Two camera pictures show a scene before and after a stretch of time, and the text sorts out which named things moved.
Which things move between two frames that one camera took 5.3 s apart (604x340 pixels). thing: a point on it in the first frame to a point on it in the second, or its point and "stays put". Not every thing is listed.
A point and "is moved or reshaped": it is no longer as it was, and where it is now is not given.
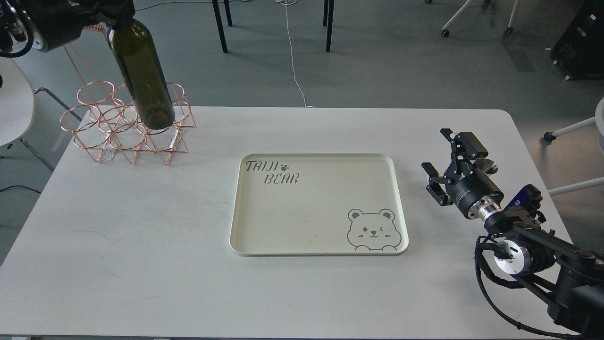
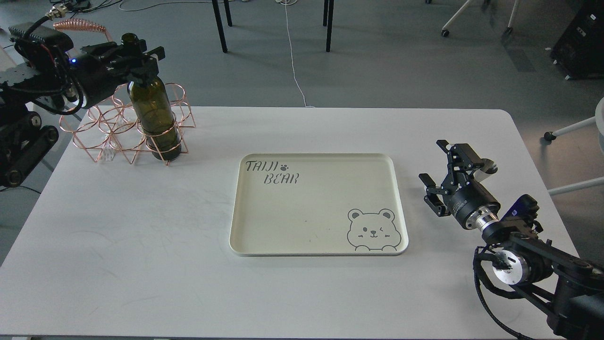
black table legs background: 327,21 stays put
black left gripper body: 58,22 to 103,69
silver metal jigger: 487,165 stays put
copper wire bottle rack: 104,121 stays put
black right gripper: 477,196 to 472,206
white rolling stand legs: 445,32 stays put
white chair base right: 599,120 stays put
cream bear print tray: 317,204 stays put
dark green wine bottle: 134,49 is moved or reshaped
